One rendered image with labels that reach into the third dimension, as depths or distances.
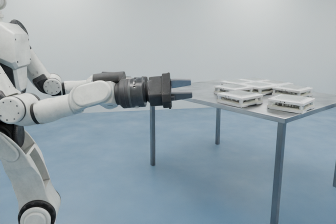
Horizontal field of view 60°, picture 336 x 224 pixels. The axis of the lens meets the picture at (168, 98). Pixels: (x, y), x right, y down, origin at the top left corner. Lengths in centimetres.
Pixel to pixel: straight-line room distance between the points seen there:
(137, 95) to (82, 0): 466
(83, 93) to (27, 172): 52
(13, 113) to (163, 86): 43
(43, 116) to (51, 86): 53
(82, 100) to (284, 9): 573
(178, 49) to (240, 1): 147
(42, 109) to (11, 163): 40
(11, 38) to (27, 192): 60
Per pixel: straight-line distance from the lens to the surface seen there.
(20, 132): 129
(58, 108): 90
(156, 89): 83
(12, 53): 114
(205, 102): 234
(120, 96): 84
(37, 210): 131
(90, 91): 85
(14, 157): 124
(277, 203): 220
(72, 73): 545
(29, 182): 131
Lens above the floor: 130
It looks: 11 degrees down
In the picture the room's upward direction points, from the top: straight up
